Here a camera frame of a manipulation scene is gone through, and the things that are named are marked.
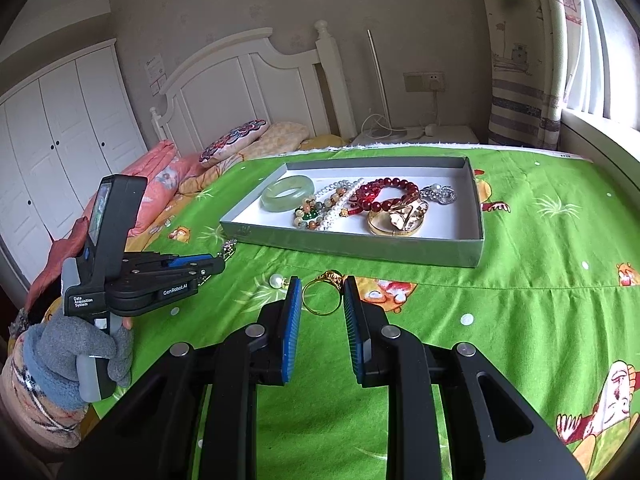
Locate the person's left forearm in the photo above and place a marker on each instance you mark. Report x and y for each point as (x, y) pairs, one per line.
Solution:
(30, 410)

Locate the white wooden headboard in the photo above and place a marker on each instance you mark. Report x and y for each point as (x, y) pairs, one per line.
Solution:
(225, 90)

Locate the pale green jade bangle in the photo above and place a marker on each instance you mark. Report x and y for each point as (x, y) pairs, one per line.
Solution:
(272, 202)

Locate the white window ledge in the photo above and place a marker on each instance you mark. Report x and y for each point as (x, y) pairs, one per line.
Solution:
(605, 145)

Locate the pearl stud earring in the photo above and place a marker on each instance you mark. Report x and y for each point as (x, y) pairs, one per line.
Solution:
(275, 280)

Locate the green printed bedsheet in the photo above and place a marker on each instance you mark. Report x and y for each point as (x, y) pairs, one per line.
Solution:
(500, 335)

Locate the pink floral blanket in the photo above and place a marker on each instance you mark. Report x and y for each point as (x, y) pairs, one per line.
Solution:
(155, 180)

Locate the white paper wall notice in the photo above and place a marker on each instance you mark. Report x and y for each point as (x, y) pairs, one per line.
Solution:
(155, 72)

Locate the gold bangle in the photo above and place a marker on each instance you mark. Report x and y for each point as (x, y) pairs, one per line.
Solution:
(380, 227)

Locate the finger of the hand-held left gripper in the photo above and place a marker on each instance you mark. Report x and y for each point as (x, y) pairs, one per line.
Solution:
(190, 261)
(210, 269)

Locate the beige checked pillow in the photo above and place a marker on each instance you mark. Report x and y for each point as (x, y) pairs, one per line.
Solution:
(285, 135)

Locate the silver brooch with pearl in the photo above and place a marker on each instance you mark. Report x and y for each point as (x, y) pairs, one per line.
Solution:
(442, 194)

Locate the grey jewelry box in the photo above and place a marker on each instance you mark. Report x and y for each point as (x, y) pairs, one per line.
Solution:
(350, 250)

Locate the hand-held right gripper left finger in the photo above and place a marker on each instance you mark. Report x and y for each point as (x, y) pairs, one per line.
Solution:
(292, 330)

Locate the thin white rod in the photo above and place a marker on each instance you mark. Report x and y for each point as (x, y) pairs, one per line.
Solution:
(379, 80)

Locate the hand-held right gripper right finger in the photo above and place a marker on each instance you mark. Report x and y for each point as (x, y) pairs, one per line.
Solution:
(352, 330)

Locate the white wardrobe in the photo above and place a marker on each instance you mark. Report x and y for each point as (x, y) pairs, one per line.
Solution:
(60, 135)

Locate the white charger plug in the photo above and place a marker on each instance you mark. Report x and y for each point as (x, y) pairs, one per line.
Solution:
(431, 130)

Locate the patterned striped curtain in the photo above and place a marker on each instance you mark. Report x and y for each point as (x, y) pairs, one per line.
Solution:
(520, 85)

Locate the beige wall socket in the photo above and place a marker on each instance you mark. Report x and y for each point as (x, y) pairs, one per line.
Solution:
(424, 81)

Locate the embroidered pillow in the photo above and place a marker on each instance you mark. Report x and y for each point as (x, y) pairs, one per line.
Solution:
(235, 137)

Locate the person's left hand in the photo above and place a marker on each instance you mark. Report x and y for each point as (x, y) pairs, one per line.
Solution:
(65, 345)

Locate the white sheer curtain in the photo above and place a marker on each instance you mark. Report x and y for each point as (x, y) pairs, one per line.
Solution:
(610, 35)

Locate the gold flower brooch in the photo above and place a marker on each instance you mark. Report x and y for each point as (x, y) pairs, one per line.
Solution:
(407, 212)

